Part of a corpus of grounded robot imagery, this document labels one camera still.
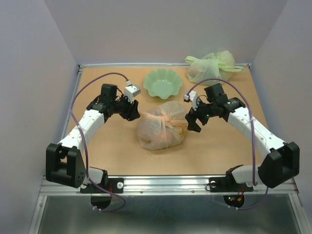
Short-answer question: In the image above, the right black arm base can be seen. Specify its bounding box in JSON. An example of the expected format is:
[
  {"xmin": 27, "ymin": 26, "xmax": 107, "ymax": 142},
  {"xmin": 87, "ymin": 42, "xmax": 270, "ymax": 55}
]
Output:
[{"xmin": 205, "ymin": 165, "xmax": 254, "ymax": 209}]

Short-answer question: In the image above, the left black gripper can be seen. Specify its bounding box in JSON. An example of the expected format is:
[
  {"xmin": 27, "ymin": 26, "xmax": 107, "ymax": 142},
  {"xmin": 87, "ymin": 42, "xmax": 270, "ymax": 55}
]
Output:
[{"xmin": 111, "ymin": 93, "xmax": 140, "ymax": 121}]

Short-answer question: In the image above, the banana print plastic bag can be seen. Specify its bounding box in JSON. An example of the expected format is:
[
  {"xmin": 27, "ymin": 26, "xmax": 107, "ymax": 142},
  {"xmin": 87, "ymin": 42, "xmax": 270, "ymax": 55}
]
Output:
[{"xmin": 136, "ymin": 101, "xmax": 188, "ymax": 150}]

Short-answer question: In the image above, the purple cable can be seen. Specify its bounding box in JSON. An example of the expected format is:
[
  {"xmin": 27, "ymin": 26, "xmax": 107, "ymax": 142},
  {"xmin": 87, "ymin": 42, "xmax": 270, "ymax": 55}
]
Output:
[
  {"xmin": 70, "ymin": 72, "xmax": 131, "ymax": 212},
  {"xmin": 186, "ymin": 78, "xmax": 270, "ymax": 211}
]

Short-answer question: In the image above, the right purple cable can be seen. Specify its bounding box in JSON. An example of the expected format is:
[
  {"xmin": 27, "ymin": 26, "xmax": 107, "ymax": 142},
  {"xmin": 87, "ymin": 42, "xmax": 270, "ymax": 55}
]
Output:
[{"xmin": 186, "ymin": 78, "xmax": 270, "ymax": 211}]

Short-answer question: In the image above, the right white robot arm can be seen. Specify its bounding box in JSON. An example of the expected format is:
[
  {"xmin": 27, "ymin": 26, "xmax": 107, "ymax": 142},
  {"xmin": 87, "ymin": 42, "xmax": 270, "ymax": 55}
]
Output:
[{"xmin": 184, "ymin": 83, "xmax": 300, "ymax": 190}]

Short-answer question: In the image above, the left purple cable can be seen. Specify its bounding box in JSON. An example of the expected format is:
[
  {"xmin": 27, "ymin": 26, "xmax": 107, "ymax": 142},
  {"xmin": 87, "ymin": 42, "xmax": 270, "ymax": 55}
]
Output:
[{"xmin": 70, "ymin": 72, "xmax": 131, "ymax": 212}]

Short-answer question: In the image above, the light green fruit plate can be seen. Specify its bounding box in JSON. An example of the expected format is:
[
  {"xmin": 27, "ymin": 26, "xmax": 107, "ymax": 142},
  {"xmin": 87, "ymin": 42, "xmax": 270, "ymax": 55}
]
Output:
[{"xmin": 143, "ymin": 69, "xmax": 183, "ymax": 99}]

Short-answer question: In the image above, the tied green plastic bag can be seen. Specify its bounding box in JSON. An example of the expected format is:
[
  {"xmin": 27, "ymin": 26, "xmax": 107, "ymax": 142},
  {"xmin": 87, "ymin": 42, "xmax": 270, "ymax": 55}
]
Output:
[{"xmin": 185, "ymin": 50, "xmax": 245, "ymax": 83}]

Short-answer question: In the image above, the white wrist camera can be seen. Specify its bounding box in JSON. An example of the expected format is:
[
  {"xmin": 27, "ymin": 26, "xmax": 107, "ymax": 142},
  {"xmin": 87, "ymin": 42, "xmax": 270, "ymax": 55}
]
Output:
[
  {"xmin": 183, "ymin": 90, "xmax": 199, "ymax": 111},
  {"xmin": 123, "ymin": 81, "xmax": 141, "ymax": 103}
]

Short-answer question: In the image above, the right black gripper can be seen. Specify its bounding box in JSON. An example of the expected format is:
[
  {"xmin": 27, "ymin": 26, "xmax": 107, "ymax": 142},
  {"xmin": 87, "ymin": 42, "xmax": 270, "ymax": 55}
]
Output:
[{"xmin": 185, "ymin": 97, "xmax": 216, "ymax": 132}]

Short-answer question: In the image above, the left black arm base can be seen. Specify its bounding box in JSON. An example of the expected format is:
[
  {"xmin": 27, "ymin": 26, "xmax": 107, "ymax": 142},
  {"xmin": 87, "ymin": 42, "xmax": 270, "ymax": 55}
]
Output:
[{"xmin": 79, "ymin": 171, "xmax": 126, "ymax": 213}]

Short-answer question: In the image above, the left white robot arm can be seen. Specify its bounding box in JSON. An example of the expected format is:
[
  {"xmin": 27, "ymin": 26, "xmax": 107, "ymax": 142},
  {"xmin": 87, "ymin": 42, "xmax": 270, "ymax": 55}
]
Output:
[{"xmin": 46, "ymin": 82, "xmax": 141, "ymax": 188}]

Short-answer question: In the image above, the aluminium front rail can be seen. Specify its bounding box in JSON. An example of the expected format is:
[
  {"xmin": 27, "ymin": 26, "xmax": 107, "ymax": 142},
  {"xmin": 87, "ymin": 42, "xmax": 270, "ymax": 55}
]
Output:
[{"xmin": 39, "ymin": 175, "xmax": 299, "ymax": 196}]

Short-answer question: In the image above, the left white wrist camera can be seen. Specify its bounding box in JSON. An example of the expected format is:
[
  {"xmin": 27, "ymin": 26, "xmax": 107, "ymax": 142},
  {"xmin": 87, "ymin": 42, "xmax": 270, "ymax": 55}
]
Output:
[{"xmin": 123, "ymin": 81, "xmax": 141, "ymax": 103}]

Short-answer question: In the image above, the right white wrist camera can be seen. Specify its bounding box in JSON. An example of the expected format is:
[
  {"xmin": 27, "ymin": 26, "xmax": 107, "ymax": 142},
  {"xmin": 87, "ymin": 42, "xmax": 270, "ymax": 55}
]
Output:
[{"xmin": 183, "ymin": 90, "xmax": 199, "ymax": 111}]

